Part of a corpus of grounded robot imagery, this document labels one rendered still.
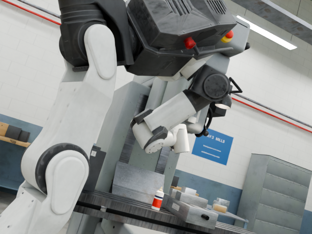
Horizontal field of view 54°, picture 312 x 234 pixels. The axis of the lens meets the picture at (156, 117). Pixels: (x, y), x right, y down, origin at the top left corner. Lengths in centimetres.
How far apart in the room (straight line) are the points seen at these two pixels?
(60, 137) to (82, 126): 7
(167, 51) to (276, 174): 590
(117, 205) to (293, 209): 596
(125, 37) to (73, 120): 28
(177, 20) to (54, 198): 58
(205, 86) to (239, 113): 598
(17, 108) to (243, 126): 457
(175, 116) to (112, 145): 86
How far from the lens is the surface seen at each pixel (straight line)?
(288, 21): 483
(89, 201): 134
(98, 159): 141
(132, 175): 184
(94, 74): 82
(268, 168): 654
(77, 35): 84
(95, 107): 84
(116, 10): 90
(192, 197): 152
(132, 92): 187
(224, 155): 672
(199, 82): 99
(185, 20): 92
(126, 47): 89
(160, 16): 89
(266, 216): 666
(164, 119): 102
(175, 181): 548
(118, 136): 183
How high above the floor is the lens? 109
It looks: 9 degrees up
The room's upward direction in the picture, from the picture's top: 17 degrees clockwise
